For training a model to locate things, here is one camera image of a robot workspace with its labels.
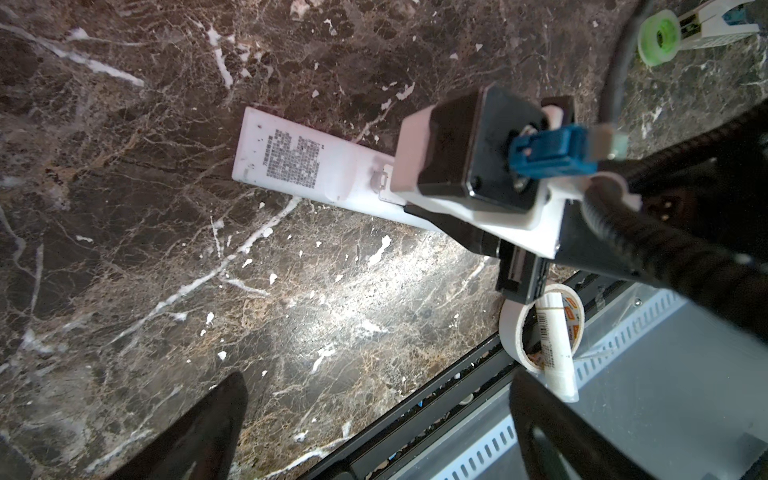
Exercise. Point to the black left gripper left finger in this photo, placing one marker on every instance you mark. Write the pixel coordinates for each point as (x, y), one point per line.
(199, 445)

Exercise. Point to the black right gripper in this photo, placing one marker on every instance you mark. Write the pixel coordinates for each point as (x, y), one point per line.
(523, 274)

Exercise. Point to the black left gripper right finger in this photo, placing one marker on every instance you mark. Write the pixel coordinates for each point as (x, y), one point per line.
(554, 440)

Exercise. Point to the white remote control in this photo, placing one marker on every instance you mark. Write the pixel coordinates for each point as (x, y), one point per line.
(279, 155)

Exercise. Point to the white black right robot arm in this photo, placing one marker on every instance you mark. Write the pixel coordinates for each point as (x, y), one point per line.
(701, 230)

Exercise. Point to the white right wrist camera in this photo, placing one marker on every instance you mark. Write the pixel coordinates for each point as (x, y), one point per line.
(503, 165)

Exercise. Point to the white slotted cable duct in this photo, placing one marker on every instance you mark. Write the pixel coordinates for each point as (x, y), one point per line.
(552, 390)

